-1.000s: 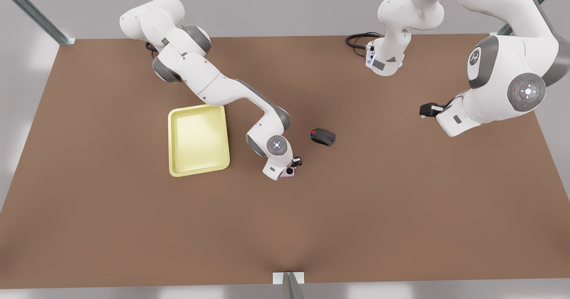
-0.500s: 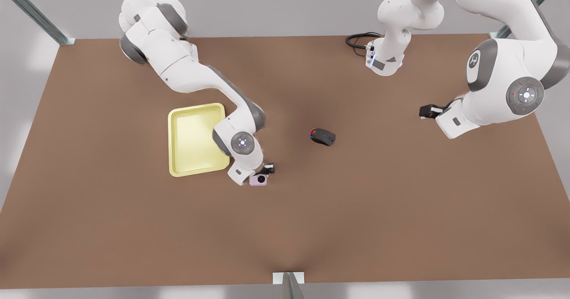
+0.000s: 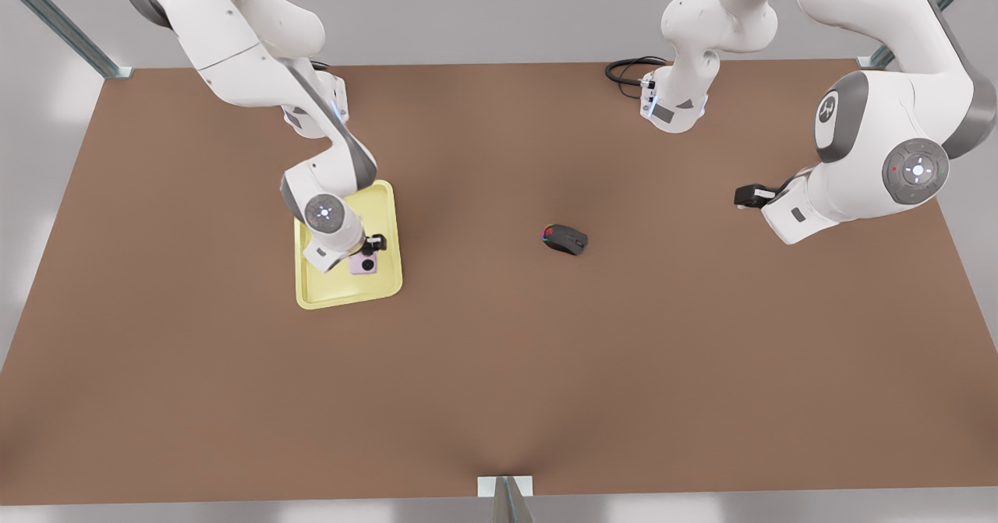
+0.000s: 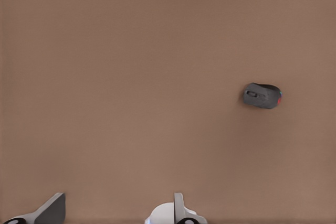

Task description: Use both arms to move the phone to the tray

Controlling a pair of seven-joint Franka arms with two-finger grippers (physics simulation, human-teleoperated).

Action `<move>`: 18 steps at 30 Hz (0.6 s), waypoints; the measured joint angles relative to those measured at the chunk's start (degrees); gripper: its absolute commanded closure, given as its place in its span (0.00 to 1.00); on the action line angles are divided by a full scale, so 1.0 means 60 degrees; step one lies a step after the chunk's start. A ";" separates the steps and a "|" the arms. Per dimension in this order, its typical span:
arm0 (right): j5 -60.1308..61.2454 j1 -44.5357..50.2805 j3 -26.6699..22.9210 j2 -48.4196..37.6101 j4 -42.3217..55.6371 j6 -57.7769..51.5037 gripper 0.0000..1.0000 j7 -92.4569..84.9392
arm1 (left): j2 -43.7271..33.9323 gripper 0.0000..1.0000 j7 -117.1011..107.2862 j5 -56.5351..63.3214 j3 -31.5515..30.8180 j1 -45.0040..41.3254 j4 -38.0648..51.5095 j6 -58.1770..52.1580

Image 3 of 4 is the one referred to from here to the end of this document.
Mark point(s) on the pink compact camera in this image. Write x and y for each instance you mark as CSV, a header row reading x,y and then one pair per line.
x,y
365,264

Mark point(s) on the yellow tray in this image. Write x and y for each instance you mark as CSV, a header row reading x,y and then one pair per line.
x,y
382,219

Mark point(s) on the black computer mouse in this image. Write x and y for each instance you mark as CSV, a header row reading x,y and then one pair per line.
x,y
564,238

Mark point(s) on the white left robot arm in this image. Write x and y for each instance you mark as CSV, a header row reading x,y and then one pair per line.
x,y
897,118

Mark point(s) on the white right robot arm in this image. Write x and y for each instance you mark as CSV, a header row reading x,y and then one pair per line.
x,y
234,47

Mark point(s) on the silver frame post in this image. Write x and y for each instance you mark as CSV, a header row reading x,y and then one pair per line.
x,y
508,500
928,8
62,24

